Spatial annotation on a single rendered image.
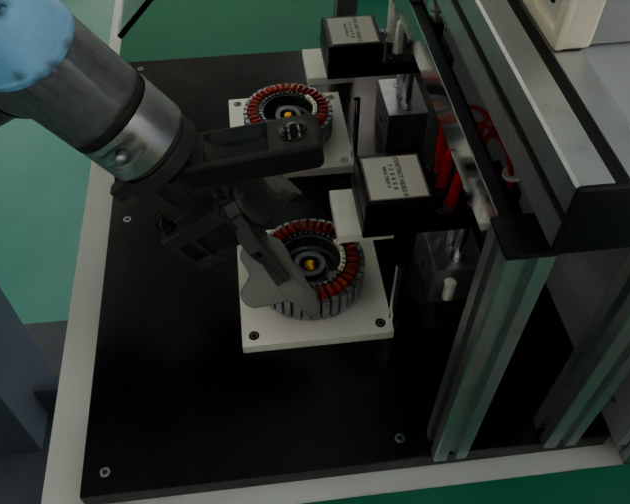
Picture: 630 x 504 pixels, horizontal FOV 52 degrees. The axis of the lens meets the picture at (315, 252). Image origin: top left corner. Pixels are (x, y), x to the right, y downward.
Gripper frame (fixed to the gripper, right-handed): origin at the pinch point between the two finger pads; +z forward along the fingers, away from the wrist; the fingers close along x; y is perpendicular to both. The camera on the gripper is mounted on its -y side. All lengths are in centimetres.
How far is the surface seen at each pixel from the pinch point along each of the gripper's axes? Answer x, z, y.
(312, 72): -22.4, -3.1, -5.1
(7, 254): -77, 26, 107
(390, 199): 2.7, -4.2, -10.6
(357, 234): 2.9, -2.4, -6.0
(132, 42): -52, -7, 23
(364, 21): -25.8, -2.7, -12.6
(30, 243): -80, 29, 103
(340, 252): -0.2, 2.1, -1.7
